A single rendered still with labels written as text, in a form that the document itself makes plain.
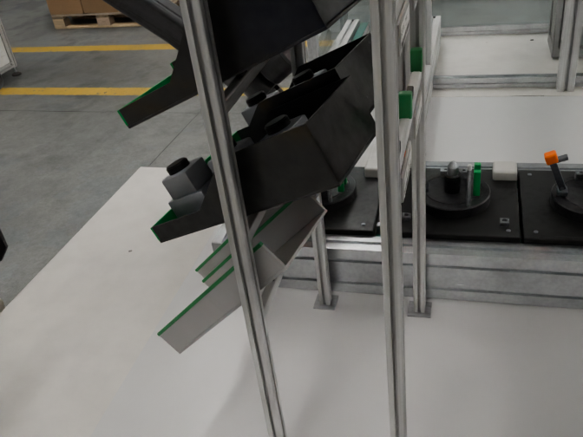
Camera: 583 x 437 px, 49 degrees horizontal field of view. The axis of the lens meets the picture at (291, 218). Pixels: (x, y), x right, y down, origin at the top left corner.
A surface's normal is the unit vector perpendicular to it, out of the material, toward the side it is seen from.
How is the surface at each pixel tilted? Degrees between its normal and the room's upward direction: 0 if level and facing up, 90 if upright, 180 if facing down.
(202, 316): 90
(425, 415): 0
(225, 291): 90
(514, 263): 90
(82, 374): 0
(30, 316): 0
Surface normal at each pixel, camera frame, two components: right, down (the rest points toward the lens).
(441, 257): -0.25, 0.55
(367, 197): -0.11, -0.84
